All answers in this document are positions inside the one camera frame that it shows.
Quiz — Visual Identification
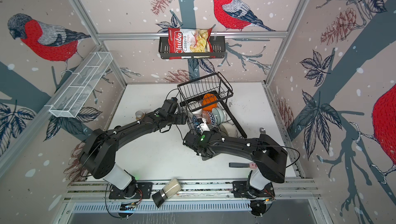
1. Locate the cream ceramic bowl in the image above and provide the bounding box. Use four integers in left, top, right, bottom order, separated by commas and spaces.
219, 123, 238, 138

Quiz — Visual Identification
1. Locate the light green ceramic bowl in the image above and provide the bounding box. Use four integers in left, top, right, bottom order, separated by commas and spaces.
211, 107, 227, 125

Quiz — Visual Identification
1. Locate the orange plastic bowl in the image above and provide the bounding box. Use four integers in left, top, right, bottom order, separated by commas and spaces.
202, 94, 218, 111

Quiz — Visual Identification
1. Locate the white ceramic bowl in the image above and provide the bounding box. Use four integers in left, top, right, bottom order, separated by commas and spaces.
192, 109, 203, 116

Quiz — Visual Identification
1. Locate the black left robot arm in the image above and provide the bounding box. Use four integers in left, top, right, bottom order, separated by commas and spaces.
78, 97, 187, 198

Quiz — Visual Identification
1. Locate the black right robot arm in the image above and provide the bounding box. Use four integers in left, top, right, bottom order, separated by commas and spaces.
183, 131, 288, 198

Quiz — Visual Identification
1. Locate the silver lidded spice jar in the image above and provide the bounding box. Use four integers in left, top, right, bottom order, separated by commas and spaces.
135, 110, 145, 120

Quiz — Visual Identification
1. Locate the red cassava chips bag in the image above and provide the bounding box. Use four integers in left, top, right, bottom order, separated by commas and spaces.
168, 28, 213, 54

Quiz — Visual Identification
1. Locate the black wire dish rack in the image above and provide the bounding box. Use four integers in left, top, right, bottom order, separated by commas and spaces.
177, 72, 248, 161

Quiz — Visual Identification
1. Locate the pink handled knife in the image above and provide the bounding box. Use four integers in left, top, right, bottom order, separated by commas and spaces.
229, 163, 258, 170

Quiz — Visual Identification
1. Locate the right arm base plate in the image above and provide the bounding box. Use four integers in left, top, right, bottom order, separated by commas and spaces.
232, 181, 275, 199

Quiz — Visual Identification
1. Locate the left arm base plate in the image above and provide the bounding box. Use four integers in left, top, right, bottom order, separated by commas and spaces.
109, 182, 153, 200

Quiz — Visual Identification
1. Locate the black wall shelf basket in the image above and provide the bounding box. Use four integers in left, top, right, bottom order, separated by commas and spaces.
158, 36, 226, 59

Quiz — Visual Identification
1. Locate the white mesh wall shelf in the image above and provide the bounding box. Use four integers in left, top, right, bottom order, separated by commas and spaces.
49, 52, 113, 118

